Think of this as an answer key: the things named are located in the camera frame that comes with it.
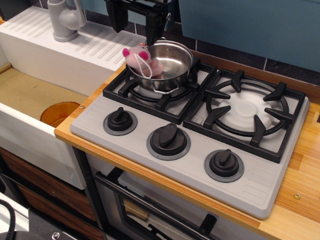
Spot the white toy sink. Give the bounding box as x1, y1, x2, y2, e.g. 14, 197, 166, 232
0, 6, 145, 190

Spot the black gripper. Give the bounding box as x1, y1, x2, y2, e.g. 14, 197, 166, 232
105, 0, 172, 46

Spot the black burner grate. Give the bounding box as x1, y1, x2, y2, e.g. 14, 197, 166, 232
103, 56, 217, 124
183, 69, 310, 164

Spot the oven door with handle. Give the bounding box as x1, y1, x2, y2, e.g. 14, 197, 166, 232
94, 167, 254, 240

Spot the black right burner grate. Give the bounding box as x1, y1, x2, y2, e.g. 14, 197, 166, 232
183, 69, 310, 164

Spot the grey toy faucet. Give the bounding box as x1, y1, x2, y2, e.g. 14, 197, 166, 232
47, 0, 86, 43

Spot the grey toy stove top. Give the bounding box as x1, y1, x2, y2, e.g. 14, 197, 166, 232
69, 46, 311, 220

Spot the black braided cable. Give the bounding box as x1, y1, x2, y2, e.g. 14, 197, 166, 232
0, 199, 16, 240

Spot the black middle stove knob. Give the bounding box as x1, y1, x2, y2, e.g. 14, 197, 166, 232
146, 123, 191, 161

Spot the black left stove knob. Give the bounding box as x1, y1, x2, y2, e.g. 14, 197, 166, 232
103, 107, 138, 136

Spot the black stove knob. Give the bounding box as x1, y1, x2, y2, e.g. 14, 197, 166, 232
146, 123, 191, 161
103, 107, 138, 136
204, 149, 245, 183

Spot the wooden drawer front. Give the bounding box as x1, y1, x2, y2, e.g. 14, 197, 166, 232
0, 148, 105, 240

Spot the white right burner cap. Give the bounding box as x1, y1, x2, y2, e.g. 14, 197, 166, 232
218, 90, 274, 132

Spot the pink stuffed pig toy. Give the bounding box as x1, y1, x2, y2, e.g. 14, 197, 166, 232
122, 43, 164, 79

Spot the white burner cap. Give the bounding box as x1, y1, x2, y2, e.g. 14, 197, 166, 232
218, 90, 274, 132
134, 86, 186, 99

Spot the black left burner grate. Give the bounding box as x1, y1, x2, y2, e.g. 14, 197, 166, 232
103, 56, 217, 124

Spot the black right stove knob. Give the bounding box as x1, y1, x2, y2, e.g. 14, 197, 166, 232
204, 149, 245, 183

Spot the stainless steel pan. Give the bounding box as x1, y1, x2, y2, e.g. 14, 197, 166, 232
126, 40, 194, 95

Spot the white left burner cap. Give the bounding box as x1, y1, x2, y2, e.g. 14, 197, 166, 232
134, 86, 186, 99

